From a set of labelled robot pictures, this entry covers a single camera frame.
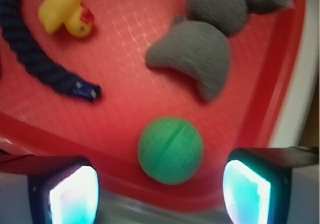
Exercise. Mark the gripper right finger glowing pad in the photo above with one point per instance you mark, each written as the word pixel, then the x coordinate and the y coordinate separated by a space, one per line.
pixel 273 185

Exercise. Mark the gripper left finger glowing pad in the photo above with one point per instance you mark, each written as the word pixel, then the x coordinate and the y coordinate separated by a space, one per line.
pixel 48 190

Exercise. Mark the green textured ball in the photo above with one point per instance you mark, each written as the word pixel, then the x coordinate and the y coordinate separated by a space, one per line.
pixel 170 150

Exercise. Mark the red plastic tray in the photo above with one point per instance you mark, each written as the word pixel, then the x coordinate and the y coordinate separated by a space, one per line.
pixel 36 120

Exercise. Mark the grey plush bunny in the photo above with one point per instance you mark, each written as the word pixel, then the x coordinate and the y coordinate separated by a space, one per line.
pixel 197 43

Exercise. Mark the yellow rubber duck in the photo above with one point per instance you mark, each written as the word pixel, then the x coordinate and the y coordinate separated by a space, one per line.
pixel 76 18

